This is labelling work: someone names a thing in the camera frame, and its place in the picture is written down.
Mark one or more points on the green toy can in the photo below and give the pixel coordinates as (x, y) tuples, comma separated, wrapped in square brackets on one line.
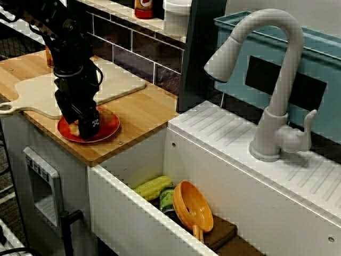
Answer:
[(166, 197)]

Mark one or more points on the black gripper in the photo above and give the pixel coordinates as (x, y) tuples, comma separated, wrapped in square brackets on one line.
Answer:
[(80, 85)]

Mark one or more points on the yellow toy corn cob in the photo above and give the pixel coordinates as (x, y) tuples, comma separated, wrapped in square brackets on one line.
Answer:
[(152, 186)]

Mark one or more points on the white round container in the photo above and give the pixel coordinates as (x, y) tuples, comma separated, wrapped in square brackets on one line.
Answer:
[(175, 18)]

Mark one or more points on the brown beans can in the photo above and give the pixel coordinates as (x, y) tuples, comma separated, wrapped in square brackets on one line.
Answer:
[(49, 58)]

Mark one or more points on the tan toy chicken piece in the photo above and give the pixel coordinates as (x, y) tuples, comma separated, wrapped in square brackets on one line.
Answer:
[(73, 130)]

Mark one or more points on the teal plastic bin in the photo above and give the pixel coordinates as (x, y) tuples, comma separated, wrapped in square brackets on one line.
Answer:
[(314, 66)]

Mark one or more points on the orange plastic strainer pan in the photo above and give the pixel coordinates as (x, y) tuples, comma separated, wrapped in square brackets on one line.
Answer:
[(191, 205)]

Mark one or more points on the silver aluminium frame rail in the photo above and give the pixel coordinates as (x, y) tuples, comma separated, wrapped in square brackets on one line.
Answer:
[(8, 237)]

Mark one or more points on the white toy sink unit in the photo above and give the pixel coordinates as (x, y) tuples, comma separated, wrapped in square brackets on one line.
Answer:
[(226, 165)]

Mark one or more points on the red yellow bottle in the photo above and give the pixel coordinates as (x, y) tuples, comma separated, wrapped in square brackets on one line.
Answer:
[(144, 9)]

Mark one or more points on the dark grey upright post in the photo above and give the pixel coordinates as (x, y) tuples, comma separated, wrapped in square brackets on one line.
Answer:
[(197, 66)]

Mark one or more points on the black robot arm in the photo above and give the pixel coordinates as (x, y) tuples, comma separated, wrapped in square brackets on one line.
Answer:
[(61, 32)]

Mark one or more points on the red round plate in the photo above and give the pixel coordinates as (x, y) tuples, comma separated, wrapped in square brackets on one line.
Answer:
[(110, 128)]

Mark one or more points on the light wooden cutting board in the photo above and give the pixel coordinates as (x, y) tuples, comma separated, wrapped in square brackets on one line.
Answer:
[(120, 85)]

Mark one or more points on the grey toy faucet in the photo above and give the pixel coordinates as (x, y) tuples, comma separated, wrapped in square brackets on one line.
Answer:
[(279, 93)]

